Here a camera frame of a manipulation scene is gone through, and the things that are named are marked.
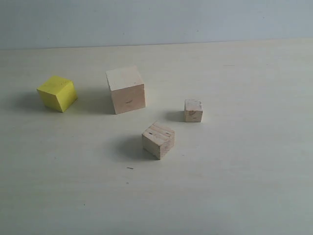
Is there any medium grained wooden cube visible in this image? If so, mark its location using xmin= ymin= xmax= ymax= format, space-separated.
xmin=142 ymin=121 xmax=175 ymax=160

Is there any small wooden cube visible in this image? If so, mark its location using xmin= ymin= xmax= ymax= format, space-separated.
xmin=184 ymin=99 xmax=203 ymax=122

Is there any large light wooden cube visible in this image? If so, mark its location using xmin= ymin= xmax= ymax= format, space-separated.
xmin=106 ymin=66 xmax=146 ymax=114

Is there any yellow cube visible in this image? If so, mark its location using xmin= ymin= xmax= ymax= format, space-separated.
xmin=37 ymin=76 xmax=77 ymax=113

